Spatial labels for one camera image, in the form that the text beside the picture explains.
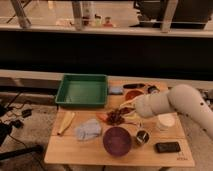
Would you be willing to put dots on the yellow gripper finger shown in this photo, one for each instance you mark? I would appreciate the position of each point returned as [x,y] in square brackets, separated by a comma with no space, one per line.
[131,117]
[129,102]

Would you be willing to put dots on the dark red grape bunch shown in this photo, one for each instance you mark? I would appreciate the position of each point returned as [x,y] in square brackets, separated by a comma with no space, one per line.
[116,117]

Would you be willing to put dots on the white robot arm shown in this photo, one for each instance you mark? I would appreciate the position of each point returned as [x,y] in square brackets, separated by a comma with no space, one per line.
[181,98]

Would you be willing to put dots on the small metal cup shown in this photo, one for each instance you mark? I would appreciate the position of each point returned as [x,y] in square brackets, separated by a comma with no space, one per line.
[142,137]

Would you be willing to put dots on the clear plastic cup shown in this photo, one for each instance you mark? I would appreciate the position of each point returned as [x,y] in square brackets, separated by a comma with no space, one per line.
[165,121]

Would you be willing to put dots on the orange bowl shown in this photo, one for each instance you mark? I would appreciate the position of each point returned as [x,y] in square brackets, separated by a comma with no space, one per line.
[132,94]

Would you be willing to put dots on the black marker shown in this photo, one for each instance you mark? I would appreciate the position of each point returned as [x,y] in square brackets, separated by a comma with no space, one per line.
[133,86]

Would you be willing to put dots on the purple bowl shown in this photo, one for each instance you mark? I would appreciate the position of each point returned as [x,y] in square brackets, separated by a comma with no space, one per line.
[117,141]

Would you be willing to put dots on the black smartphone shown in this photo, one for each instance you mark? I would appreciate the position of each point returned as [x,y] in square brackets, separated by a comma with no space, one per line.
[167,147]

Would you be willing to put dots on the light blue cloth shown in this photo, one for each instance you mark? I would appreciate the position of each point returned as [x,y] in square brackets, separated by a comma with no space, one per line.
[88,130]

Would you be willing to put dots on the green plastic tray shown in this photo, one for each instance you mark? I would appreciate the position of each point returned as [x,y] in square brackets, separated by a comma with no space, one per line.
[82,91]

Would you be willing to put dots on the yellow banana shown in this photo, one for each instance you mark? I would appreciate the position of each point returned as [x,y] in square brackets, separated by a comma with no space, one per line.
[68,117]

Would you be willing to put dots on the orange handled tool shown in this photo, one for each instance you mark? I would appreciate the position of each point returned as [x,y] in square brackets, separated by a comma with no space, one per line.
[102,117]

